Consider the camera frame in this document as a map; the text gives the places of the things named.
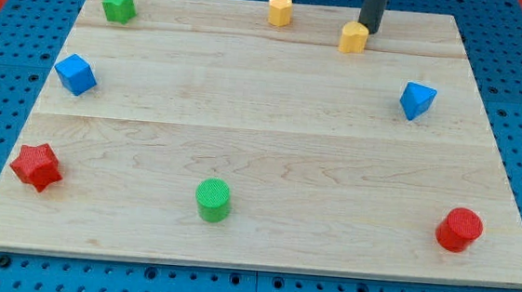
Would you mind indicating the red cylinder block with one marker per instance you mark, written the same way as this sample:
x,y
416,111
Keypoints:
x,y
460,228

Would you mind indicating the red star block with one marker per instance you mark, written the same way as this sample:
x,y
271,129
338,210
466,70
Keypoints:
x,y
37,166

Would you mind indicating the green star block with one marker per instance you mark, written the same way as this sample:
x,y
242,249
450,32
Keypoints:
x,y
120,11

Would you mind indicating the yellow hexagon block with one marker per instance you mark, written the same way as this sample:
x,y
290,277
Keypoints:
x,y
280,12

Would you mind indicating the blue triangle block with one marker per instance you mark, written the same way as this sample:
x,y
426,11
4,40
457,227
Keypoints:
x,y
416,99

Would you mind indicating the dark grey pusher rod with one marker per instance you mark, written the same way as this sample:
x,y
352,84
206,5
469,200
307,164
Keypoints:
x,y
371,13

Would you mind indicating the green cylinder block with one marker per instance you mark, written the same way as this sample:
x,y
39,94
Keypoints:
x,y
213,200

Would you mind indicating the light wooden board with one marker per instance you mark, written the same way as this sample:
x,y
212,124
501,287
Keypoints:
x,y
326,174

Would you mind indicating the yellow heart block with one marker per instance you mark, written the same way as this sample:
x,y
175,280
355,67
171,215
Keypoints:
x,y
354,36

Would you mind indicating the blue cube block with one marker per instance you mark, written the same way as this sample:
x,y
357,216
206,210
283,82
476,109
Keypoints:
x,y
75,74

